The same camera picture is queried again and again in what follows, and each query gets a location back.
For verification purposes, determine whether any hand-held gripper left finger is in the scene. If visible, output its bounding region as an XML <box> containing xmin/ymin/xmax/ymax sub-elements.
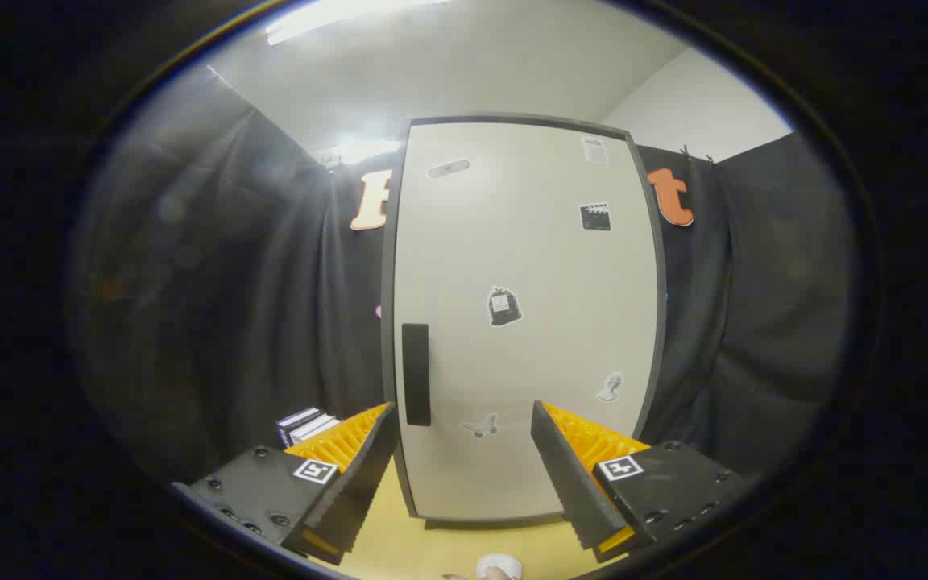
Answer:
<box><xmin>172</xmin><ymin>401</ymin><xmax>400</xmax><ymax>566</ymax></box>

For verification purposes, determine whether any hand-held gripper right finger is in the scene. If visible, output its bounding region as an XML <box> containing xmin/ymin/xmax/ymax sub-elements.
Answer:
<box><xmin>530</xmin><ymin>400</ymin><xmax>755</xmax><ymax>563</ymax></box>

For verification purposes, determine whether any white canvas shoe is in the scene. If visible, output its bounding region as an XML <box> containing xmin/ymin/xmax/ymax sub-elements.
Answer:
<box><xmin>476</xmin><ymin>554</ymin><xmax>523</xmax><ymax>580</ymax></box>

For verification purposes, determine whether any black door handle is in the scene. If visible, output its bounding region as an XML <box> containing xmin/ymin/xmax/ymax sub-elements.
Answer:
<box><xmin>402</xmin><ymin>323</ymin><xmax>431</xmax><ymax>427</ymax></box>

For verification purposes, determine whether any grey shoe cabinet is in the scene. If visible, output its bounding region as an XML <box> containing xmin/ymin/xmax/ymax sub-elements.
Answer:
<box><xmin>381</xmin><ymin>113</ymin><xmax>668</xmax><ymax>528</ymax></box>

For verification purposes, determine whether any white shoe cabinet door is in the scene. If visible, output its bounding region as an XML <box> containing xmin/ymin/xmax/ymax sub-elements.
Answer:
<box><xmin>393</xmin><ymin>121</ymin><xmax>660</xmax><ymax>520</ymax></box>

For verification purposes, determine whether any dark blue book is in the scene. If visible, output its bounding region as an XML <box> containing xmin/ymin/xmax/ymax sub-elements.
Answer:
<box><xmin>275</xmin><ymin>407</ymin><xmax>324</xmax><ymax>450</ymax></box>

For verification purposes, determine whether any black backdrop cloth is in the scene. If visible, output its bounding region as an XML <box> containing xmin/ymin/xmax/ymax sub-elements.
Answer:
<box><xmin>69</xmin><ymin>64</ymin><xmax>856</xmax><ymax>492</ymax></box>

